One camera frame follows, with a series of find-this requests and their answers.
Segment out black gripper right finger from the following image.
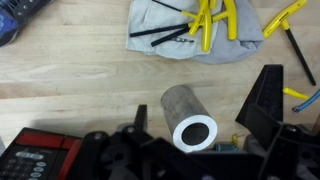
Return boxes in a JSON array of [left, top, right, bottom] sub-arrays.
[[248, 103, 314, 180]]

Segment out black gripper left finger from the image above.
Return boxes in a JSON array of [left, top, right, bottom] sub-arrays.
[[122, 104, 158, 148]]

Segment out thin yellow T-handle hex key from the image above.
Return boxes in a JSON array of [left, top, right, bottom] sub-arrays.
[[282, 87, 309, 101]]

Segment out aluminium hollow cylinder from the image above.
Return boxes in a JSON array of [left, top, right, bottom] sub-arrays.
[[160, 84, 219, 154]]

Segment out black wedge hex key stand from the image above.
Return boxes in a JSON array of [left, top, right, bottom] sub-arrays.
[[234, 64, 285, 130]]

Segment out grey crumpled cloth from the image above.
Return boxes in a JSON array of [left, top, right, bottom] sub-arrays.
[[125, 0, 265, 65]]

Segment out red and black microwave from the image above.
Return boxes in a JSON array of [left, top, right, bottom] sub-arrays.
[[0, 127, 83, 180]]

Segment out grey canvas sneaker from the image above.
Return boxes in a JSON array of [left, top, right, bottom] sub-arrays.
[[0, 0, 55, 48]]

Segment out blue cable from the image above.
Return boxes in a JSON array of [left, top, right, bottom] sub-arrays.
[[291, 88, 320, 114]]

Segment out large yellow T-handle hex key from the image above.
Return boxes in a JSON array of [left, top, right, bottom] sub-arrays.
[[262, 0, 317, 87]]

